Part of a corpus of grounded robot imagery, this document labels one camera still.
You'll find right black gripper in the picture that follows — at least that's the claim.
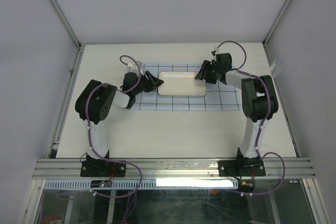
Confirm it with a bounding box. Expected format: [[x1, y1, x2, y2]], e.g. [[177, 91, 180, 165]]
[[195, 60, 220, 84]]

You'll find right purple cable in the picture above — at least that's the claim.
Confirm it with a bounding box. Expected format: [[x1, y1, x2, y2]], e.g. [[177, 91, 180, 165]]
[[214, 40, 286, 196]]

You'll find aluminium frame post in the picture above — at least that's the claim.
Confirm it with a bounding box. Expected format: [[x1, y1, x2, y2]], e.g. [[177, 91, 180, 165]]
[[262, 0, 293, 47], [48, 0, 81, 48]]

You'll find right aluminium frame post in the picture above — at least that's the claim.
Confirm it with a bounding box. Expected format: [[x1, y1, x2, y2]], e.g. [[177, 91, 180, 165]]
[[262, 0, 293, 47]]

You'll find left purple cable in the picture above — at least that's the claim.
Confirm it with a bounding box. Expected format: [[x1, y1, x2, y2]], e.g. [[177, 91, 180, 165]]
[[55, 55, 144, 224]]

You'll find left aluminium frame post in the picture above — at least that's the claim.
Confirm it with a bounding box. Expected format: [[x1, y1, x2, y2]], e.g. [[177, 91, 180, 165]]
[[48, 0, 81, 48]]

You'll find purple cable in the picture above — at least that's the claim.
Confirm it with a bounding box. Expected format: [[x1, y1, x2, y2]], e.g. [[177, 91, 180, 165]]
[[55, 55, 144, 224], [214, 40, 286, 196]]

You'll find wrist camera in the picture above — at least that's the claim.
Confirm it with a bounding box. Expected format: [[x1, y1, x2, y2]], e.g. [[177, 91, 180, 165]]
[[211, 47, 218, 56], [127, 61, 142, 71]]

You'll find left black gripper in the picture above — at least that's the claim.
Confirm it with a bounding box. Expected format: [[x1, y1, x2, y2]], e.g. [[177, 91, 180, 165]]
[[133, 70, 164, 96]]

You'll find white rectangular plate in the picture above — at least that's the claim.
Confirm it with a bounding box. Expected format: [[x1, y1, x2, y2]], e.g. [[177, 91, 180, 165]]
[[157, 71, 206, 97]]

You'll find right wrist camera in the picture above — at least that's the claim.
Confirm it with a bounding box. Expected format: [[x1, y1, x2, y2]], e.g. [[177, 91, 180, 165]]
[[211, 47, 218, 56]]

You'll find white slotted cable duct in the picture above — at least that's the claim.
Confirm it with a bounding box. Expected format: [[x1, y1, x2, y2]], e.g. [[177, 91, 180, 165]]
[[45, 178, 238, 190]]

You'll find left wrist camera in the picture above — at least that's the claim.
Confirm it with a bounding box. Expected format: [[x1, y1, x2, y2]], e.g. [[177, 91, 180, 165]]
[[127, 61, 142, 71]]

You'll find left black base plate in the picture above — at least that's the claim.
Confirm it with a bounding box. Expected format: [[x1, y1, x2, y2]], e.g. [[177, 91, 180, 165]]
[[80, 159, 126, 177]]

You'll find blue checkered cloth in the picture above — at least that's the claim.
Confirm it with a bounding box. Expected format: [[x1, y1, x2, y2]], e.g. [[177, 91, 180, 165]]
[[131, 62, 242, 111]]

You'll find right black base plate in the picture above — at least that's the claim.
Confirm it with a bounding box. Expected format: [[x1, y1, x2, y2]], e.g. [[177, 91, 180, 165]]
[[218, 159, 266, 178]]

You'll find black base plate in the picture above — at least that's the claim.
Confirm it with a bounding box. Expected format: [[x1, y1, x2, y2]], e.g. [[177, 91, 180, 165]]
[[218, 159, 266, 178], [80, 159, 126, 177]]

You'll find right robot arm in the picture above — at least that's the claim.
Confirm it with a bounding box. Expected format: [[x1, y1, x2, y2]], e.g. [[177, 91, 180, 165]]
[[195, 53, 279, 175]]

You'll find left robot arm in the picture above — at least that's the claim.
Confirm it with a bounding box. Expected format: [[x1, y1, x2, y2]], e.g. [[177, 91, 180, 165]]
[[75, 70, 164, 176]]

